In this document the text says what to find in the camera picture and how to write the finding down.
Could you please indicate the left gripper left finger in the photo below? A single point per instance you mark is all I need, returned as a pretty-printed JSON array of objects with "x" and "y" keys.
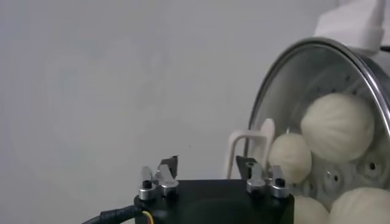
[{"x": 166, "y": 182}]

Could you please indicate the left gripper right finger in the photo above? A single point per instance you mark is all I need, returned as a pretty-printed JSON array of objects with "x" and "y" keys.
[{"x": 256, "y": 179}]

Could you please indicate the white steamed baozi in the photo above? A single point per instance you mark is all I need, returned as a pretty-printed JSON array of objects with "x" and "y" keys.
[
  {"x": 291, "y": 156},
  {"x": 310, "y": 210},
  {"x": 338, "y": 126},
  {"x": 362, "y": 205}
]

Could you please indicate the stainless steel steamer insert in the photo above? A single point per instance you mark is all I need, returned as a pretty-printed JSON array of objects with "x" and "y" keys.
[{"x": 350, "y": 24}]

